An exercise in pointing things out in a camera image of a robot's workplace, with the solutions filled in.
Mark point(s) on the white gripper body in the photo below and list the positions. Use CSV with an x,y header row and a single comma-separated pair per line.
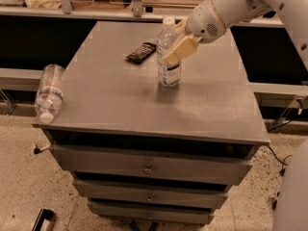
x,y
202,23

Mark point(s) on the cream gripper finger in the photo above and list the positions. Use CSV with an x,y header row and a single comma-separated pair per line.
x,y
180,48
180,28

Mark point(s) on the blue-label plastic bottle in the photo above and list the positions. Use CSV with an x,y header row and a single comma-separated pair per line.
x,y
169,70

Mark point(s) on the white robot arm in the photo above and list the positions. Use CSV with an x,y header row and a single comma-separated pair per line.
x,y
291,213

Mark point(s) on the clear water bottle lying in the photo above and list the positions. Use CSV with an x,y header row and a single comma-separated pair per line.
x,y
50,95

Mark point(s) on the black remote control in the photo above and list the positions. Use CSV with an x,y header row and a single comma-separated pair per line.
x,y
142,53

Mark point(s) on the grey drawer cabinet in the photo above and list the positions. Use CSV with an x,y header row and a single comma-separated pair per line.
x,y
109,102

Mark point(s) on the top grey drawer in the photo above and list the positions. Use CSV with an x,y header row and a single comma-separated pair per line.
x,y
151,164

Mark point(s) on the grey drawer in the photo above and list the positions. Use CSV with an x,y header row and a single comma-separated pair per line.
x,y
151,164
150,212
119,192

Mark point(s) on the middle grey drawer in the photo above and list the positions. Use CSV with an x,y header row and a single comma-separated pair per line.
x,y
119,192

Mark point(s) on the bottom grey drawer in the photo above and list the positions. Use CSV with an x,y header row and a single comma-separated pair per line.
x,y
150,212

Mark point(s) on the white plug on floor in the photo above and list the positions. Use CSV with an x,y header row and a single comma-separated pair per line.
x,y
38,150

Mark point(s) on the black object floor left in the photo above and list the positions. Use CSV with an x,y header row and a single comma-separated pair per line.
x,y
43,215

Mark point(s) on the grey metal shelf rail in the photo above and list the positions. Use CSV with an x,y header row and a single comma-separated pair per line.
x,y
152,10

